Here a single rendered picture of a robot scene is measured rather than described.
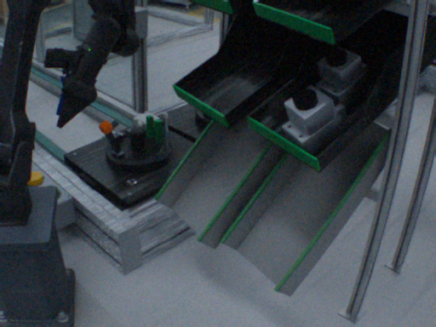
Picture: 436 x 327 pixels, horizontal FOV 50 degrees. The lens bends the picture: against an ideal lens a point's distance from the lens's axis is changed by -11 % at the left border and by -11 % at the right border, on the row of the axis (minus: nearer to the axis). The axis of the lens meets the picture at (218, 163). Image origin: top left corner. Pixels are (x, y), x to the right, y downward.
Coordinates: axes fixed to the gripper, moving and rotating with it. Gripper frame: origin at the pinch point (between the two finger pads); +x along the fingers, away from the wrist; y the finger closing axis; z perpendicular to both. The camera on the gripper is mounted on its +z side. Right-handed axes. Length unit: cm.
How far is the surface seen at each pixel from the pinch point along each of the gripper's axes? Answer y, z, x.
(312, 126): 43, -21, -19
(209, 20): -123, -56, -37
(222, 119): 31.0, -15.4, -13.6
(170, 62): -88, -40, -13
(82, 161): -6.8, -9.5, 10.7
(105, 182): 2.4, -13.6, 10.0
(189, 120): -18.1, -30.6, -5.4
